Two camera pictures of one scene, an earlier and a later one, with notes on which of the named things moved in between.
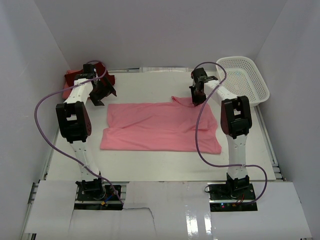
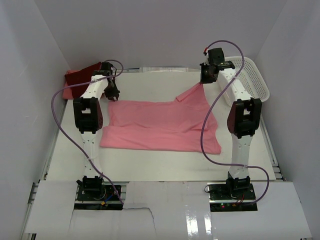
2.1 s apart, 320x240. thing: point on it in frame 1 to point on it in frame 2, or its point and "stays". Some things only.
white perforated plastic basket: [243, 78] stays
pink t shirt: [160, 126] stays
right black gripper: [195, 101] to [203, 79]
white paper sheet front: [166, 209] stays
